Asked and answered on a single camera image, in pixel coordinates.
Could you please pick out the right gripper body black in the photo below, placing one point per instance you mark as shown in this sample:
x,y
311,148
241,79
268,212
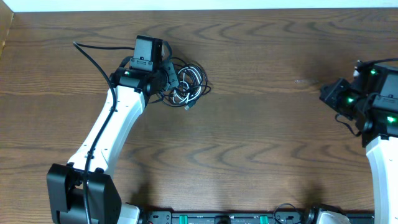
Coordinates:
x,y
342,99

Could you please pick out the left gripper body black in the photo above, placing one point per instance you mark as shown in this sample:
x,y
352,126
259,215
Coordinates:
x,y
171,74

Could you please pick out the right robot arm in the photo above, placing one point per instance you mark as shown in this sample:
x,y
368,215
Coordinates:
x,y
370,100

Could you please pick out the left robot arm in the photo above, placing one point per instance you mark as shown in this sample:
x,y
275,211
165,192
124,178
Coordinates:
x,y
82,190

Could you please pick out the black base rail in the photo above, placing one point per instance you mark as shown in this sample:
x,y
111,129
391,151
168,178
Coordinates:
x,y
284,213

